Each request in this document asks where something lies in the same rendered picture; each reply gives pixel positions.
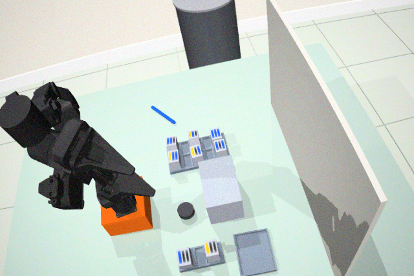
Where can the grey flat panel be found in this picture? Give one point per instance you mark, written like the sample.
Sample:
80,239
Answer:
344,195

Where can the blue rod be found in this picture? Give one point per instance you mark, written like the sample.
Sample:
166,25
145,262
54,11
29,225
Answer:
162,114

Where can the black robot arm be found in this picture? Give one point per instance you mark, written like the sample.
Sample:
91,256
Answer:
29,123

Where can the dark grey cylinder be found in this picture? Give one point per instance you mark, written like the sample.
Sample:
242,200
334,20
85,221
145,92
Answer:
185,211

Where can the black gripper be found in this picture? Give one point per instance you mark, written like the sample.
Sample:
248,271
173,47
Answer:
81,149

